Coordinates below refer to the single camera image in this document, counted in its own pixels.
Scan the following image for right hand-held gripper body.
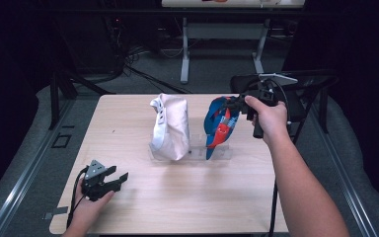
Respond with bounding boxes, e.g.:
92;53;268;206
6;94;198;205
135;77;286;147
239;72;299;139

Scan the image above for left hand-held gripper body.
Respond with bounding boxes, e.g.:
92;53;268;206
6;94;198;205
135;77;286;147
80;159;123;202

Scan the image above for blue and red sneaker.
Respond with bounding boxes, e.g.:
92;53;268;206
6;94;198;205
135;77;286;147
203;96;241;161

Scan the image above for clear acrylic cap rack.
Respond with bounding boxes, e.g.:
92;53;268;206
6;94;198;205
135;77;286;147
149;132;234;162

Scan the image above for white sneaker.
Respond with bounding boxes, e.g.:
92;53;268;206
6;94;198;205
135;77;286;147
148;93;191;162

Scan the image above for person's left hand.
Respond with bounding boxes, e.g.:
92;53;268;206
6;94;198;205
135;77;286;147
68;180;116;231

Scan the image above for person's right hand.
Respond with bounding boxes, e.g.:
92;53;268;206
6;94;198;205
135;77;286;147
244;95;292;146

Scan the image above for white desk with metal legs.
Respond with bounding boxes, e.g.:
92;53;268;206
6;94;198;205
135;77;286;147
161;0;307;85

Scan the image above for black metal stand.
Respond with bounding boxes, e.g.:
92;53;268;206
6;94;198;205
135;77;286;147
47;70;116;131

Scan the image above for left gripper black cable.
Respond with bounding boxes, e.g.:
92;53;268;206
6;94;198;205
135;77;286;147
65;166;91;230

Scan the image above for aluminium floor rail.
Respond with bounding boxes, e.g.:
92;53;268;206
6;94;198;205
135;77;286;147
310;97;379;237
0;98;77;237

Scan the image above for black floor cables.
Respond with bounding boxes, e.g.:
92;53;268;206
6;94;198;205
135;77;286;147
123;45;192;95

